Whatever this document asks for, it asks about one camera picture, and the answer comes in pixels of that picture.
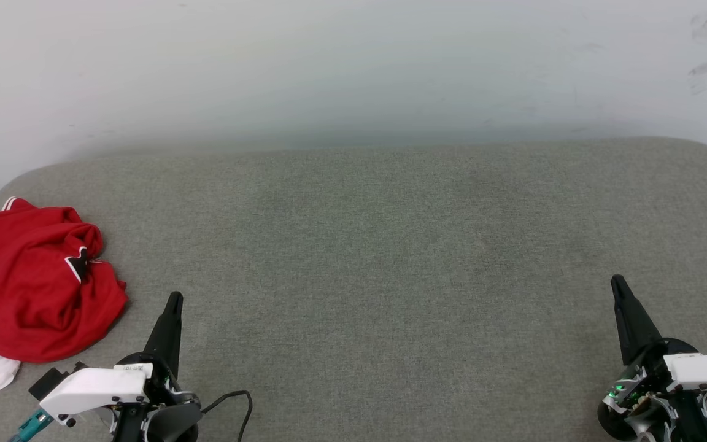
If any teal cable plug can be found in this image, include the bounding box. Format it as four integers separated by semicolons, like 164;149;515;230
9;409;54;442

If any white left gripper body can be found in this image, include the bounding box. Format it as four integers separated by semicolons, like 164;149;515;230
39;352;202;426

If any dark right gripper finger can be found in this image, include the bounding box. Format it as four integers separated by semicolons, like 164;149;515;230
611;275;663;368

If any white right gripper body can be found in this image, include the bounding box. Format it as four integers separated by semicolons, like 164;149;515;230
602;338;707;409

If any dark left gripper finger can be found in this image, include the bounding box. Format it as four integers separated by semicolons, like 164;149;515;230
144;292;184;380

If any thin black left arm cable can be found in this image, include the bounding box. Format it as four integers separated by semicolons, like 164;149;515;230
200;390;253;442

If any red and white shirt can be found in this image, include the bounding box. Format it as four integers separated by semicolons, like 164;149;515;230
0;196;129;406

